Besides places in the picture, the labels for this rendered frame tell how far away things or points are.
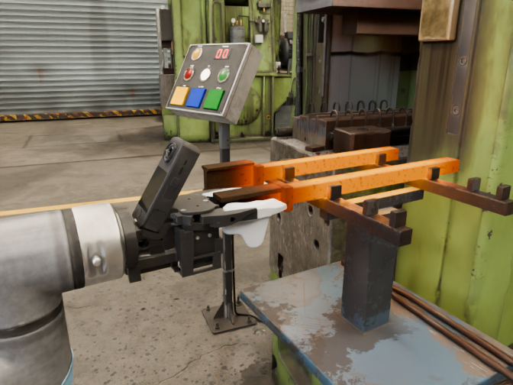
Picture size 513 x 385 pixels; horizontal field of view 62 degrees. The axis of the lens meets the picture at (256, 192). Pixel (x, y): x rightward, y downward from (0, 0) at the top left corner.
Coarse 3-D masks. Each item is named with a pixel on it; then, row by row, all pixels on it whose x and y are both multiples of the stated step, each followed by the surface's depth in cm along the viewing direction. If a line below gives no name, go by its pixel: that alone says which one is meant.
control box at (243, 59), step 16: (192, 48) 169; (208, 48) 162; (224, 48) 156; (240, 48) 151; (192, 64) 166; (208, 64) 159; (224, 64) 153; (240, 64) 148; (256, 64) 153; (176, 80) 169; (192, 80) 162; (208, 80) 156; (224, 80) 150; (240, 80) 149; (224, 96) 148; (240, 96) 151; (176, 112) 169; (192, 112) 158; (208, 112) 151; (224, 112) 147; (240, 112) 152
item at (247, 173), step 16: (240, 160) 70; (288, 160) 74; (304, 160) 74; (320, 160) 75; (336, 160) 77; (352, 160) 79; (368, 160) 81; (208, 176) 66; (224, 176) 67; (240, 176) 69; (256, 176) 68; (272, 176) 71
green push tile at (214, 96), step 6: (210, 90) 153; (216, 90) 151; (222, 90) 149; (210, 96) 152; (216, 96) 150; (222, 96) 149; (210, 102) 151; (216, 102) 149; (210, 108) 150; (216, 108) 148
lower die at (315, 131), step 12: (300, 120) 125; (312, 120) 118; (324, 120) 113; (348, 120) 114; (360, 120) 115; (372, 120) 116; (384, 120) 118; (396, 120) 119; (408, 120) 121; (300, 132) 126; (312, 132) 119; (324, 132) 113; (312, 144) 120; (324, 144) 113
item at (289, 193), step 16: (432, 160) 74; (448, 160) 74; (336, 176) 64; (352, 176) 64; (368, 176) 65; (384, 176) 67; (400, 176) 69; (416, 176) 70; (224, 192) 56; (240, 192) 56; (256, 192) 56; (272, 192) 57; (288, 192) 57; (304, 192) 60; (320, 192) 61; (288, 208) 58
